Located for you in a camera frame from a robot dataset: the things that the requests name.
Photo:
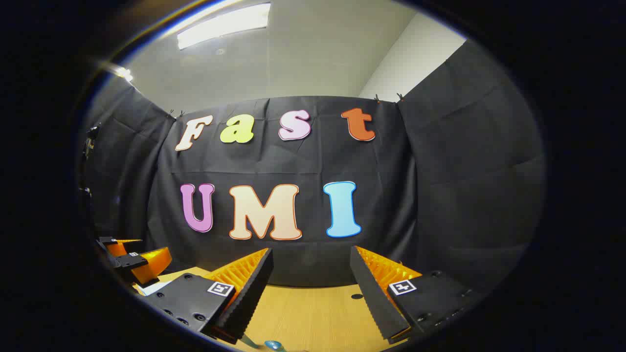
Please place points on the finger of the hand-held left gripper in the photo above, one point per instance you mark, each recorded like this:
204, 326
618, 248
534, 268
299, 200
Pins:
154, 264
122, 247

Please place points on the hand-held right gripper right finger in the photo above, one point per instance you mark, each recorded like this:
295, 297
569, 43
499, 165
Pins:
374, 298

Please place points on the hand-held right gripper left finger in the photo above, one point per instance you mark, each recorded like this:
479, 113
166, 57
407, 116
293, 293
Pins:
249, 298

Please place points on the blue skin care bottle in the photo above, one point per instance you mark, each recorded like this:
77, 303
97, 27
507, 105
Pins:
273, 345

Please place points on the dark device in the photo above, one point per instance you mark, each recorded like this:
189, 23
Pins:
91, 137

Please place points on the black backdrop cloth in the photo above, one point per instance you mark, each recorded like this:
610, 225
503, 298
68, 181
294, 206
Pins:
440, 195

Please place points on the ceiling light panel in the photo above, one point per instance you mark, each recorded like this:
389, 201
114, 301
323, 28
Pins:
123, 73
222, 24

